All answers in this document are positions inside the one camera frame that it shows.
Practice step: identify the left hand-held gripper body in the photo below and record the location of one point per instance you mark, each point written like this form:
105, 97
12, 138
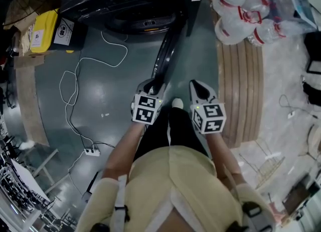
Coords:
144, 110

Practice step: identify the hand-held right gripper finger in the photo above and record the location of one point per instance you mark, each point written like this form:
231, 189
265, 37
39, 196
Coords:
193, 94
209, 88

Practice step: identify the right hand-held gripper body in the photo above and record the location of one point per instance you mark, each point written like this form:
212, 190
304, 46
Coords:
210, 118

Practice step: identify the black washing machine door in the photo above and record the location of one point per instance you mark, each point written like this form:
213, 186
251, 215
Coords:
165, 50

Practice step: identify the person's right forearm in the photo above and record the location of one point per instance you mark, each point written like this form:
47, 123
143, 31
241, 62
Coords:
223, 155

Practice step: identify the person's left forearm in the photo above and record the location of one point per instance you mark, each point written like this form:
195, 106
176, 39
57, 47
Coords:
125, 148

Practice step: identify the person's right white shoe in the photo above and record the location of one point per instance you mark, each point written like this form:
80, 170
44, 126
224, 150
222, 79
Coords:
178, 102

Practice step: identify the wooden slat mat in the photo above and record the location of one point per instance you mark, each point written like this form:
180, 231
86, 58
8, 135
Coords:
240, 93

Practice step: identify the person's black trousers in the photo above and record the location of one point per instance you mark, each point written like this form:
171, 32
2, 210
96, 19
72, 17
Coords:
180, 130

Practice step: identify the white power strip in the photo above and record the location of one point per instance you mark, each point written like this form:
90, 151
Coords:
92, 151

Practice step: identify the pile of clear water jugs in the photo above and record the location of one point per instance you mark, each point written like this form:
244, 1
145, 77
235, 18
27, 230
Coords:
233, 25

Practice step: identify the person's pale yellow shirt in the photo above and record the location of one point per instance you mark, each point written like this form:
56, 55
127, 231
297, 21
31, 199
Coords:
180, 188

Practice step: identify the dark grey chair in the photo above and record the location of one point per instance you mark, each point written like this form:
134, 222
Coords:
90, 188

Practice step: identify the round white stool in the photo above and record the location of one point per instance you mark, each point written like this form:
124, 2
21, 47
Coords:
316, 140

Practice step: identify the black cabinet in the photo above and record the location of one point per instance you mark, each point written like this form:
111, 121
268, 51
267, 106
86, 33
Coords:
314, 53

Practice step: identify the black bin with yellow lid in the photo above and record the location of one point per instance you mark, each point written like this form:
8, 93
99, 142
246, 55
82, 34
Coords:
45, 30

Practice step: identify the brown floor mat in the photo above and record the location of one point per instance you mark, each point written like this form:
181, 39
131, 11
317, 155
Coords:
30, 100

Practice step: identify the clear plastic bag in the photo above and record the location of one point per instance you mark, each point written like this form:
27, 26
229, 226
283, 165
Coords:
293, 3

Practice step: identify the brown cardboard box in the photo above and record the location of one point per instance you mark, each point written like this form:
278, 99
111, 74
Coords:
22, 43

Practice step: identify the black fan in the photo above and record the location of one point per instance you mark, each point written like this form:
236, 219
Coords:
27, 5

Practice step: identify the grey metal frame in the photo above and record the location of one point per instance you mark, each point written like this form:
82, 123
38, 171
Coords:
47, 168

